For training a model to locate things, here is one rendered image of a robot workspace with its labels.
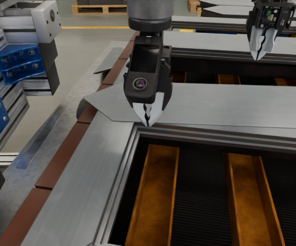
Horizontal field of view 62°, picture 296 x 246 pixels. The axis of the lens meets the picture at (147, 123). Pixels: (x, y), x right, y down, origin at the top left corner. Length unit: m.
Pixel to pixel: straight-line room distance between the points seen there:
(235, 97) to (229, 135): 0.14
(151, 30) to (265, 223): 0.45
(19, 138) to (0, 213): 1.37
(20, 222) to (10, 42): 0.57
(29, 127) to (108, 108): 1.54
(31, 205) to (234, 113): 0.43
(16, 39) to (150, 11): 0.53
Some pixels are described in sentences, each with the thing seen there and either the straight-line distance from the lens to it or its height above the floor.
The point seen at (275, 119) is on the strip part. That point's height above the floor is 0.84.
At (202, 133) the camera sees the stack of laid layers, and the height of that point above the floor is 0.83.
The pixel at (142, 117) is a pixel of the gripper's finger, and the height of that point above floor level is 0.87.
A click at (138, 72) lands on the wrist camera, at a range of 0.38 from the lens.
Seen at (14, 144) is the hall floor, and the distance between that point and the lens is 1.95.
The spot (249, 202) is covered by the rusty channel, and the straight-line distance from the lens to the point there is 0.62.
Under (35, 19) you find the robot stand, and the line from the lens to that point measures 0.81.
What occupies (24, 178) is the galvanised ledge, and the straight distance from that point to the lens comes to 0.70.
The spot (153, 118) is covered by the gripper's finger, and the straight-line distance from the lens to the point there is 0.49.
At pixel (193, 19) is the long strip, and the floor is 0.84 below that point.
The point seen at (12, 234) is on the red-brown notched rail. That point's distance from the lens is 0.42.
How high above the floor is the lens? 1.16
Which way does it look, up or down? 37 degrees down
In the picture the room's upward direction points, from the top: straight up
